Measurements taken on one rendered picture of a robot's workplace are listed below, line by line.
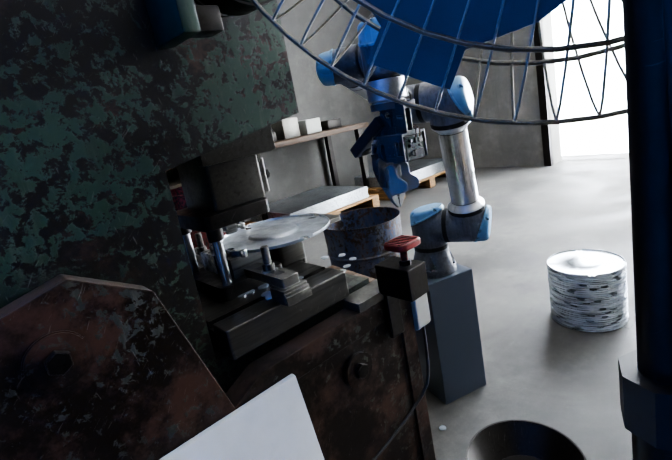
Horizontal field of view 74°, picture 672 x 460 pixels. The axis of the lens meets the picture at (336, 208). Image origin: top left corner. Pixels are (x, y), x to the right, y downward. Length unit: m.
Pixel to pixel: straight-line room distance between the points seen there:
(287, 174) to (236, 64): 4.34
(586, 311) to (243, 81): 1.64
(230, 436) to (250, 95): 0.60
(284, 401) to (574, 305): 1.46
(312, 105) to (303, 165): 0.74
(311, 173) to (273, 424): 4.66
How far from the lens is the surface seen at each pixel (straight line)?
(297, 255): 1.12
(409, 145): 0.85
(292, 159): 5.24
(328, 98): 5.67
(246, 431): 0.86
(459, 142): 1.35
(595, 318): 2.09
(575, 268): 2.09
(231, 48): 0.88
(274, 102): 0.91
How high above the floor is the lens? 1.05
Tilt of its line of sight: 12 degrees down
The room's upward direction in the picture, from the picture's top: 11 degrees counter-clockwise
